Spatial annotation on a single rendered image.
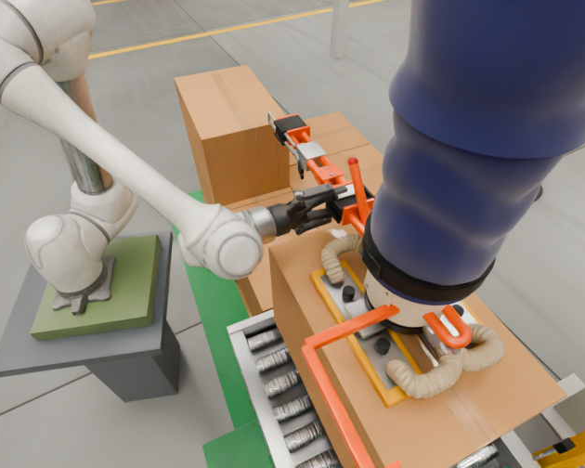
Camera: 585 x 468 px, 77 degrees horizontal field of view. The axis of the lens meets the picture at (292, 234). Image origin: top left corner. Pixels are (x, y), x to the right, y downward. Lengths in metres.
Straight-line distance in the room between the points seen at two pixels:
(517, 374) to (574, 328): 1.66
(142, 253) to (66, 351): 0.38
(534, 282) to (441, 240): 2.10
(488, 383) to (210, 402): 1.37
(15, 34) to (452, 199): 0.78
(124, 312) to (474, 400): 0.99
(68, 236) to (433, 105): 1.03
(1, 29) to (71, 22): 0.14
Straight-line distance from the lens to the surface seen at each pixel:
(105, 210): 1.27
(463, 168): 0.48
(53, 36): 0.94
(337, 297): 0.86
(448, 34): 0.41
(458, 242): 0.56
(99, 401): 2.12
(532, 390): 0.93
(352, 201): 0.89
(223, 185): 1.79
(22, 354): 1.44
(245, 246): 0.61
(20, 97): 0.84
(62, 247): 1.22
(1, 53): 0.86
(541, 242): 2.90
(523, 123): 0.44
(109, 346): 1.32
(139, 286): 1.33
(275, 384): 1.36
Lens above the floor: 1.83
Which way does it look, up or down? 49 degrees down
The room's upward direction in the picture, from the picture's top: straight up
